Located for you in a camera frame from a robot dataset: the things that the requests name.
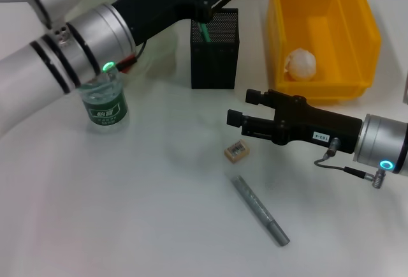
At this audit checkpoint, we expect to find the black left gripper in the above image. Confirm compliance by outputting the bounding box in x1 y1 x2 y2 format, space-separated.
111 0 247 47

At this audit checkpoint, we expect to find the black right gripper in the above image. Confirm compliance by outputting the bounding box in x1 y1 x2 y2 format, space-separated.
226 88 364 155

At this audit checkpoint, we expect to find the beige eraser with barcode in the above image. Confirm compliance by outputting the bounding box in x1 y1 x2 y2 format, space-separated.
223 141 250 164

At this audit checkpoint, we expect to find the mint green utility knife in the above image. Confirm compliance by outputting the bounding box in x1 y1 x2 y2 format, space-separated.
196 21 212 44

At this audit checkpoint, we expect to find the white paper ball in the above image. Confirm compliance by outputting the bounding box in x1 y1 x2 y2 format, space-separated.
283 48 318 82

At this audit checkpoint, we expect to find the grey marker pen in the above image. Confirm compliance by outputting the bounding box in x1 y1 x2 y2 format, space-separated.
224 171 291 248

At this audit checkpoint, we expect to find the red-orange toy orange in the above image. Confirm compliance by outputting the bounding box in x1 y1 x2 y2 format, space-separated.
117 54 138 74

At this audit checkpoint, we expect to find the clear water bottle green label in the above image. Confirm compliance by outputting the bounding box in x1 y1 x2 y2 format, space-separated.
76 66 130 134

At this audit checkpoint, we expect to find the black mesh pen holder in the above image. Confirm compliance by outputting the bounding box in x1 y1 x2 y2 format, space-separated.
190 7 240 91

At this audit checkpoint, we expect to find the pale green glass fruit plate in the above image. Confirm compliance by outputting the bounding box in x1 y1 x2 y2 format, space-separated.
68 0 179 80

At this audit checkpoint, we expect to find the yellow plastic storage bin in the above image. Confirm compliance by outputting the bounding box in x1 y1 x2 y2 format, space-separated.
266 0 383 105

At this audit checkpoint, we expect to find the right gripper cable with plug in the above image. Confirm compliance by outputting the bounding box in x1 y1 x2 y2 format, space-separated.
314 136 388 189

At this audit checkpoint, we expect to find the gripper cable with plug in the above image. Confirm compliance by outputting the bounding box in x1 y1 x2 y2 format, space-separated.
116 39 149 69
314 136 388 189

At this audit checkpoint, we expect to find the left gripper cable with plug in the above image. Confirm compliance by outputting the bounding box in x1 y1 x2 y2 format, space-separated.
116 39 149 69

